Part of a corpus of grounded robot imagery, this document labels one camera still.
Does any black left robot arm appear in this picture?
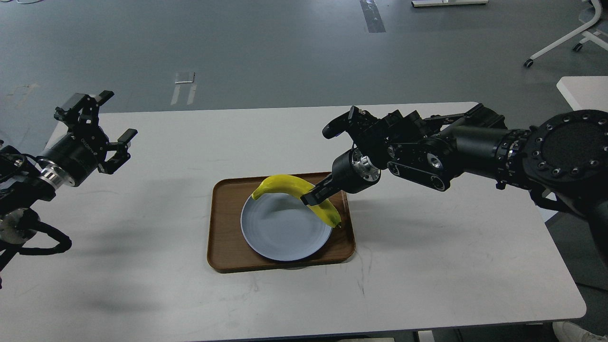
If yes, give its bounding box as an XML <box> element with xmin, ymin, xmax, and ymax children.
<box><xmin>0</xmin><ymin>90</ymin><xmax>137</xmax><ymax>268</ymax></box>

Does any white shoe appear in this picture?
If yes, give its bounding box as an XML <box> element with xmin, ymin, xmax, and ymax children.
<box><xmin>552</xmin><ymin>321</ymin><xmax>608</xmax><ymax>342</ymax></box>

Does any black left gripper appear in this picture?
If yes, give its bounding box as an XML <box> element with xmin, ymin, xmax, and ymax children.
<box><xmin>38</xmin><ymin>90</ymin><xmax>138</xmax><ymax>188</ymax></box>

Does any white rolling chair base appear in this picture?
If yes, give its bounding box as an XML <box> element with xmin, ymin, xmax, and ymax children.
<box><xmin>523</xmin><ymin>0</ymin><xmax>608</xmax><ymax>68</ymax></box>

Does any brown wooden tray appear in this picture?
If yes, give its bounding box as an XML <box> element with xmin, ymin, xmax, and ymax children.
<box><xmin>207</xmin><ymin>177</ymin><xmax>356</xmax><ymax>273</ymax></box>

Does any white floor base plate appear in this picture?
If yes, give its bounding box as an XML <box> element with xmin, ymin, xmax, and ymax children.
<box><xmin>411</xmin><ymin>0</ymin><xmax>489</xmax><ymax>8</ymax></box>

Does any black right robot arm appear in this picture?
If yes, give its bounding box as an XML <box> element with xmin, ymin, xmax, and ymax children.
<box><xmin>300</xmin><ymin>104</ymin><xmax>608</xmax><ymax>264</ymax></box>

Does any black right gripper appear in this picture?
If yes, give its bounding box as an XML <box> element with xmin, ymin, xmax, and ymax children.
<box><xmin>300</xmin><ymin>149</ymin><xmax>381</xmax><ymax>206</ymax></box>

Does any yellow banana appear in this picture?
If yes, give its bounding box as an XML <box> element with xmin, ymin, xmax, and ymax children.
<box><xmin>250</xmin><ymin>174</ymin><xmax>342</xmax><ymax>228</ymax></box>

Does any white side table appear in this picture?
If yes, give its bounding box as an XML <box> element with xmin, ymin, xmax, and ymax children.
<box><xmin>556</xmin><ymin>76</ymin><xmax>608</xmax><ymax>111</ymax></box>

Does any blue-grey round plate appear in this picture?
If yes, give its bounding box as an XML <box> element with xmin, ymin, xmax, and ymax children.
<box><xmin>240</xmin><ymin>193</ymin><xmax>333</xmax><ymax>262</ymax></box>

